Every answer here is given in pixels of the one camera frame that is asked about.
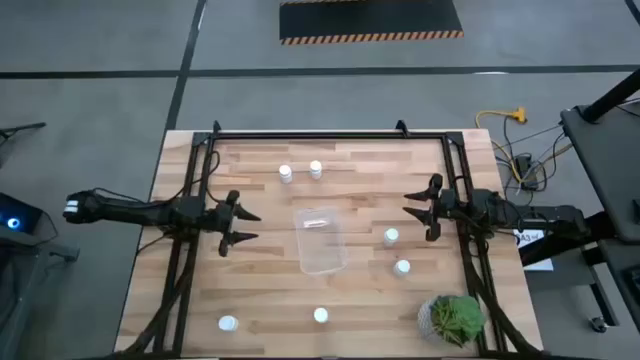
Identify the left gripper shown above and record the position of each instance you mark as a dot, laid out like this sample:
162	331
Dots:
224	220

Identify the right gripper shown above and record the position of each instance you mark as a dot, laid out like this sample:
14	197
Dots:
436	207

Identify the black stand base bars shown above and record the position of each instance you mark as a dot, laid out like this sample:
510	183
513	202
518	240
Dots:
597	287

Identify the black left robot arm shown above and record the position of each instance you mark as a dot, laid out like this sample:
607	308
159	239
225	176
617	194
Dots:
130	212

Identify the black metal table frame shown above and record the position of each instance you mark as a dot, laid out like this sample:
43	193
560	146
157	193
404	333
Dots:
325	135

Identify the white pill bottle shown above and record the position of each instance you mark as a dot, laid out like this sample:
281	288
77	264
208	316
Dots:
285	173
315	169
401	268
391	236
228	323
320	315

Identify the black power strip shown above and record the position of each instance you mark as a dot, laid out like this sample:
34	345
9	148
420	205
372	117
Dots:
524	163

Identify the black mat with hazard stripes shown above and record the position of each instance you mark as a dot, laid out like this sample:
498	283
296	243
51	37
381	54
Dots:
370	17

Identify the black box with blue light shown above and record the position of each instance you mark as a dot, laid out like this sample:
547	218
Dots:
15	215

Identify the grey metal side table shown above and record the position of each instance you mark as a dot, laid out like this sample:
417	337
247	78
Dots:
30	290

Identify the small black power brick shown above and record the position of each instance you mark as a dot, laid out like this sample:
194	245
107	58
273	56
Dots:
530	185

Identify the clear plastic basket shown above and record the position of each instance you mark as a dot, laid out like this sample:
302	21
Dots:
325	250

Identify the black cart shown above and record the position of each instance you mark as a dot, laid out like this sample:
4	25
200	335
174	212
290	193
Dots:
607	165

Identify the white paper sheet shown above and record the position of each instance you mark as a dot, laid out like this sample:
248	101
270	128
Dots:
537	262

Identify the potted green succulent plant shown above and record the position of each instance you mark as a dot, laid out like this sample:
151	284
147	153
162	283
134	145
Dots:
457	320

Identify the black tripod leg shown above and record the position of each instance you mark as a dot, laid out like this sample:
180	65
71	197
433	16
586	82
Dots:
22	130

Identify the black pole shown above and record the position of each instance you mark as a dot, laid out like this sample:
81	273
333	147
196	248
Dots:
612	97

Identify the black caster wheel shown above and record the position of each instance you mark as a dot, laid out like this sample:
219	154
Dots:
598	324

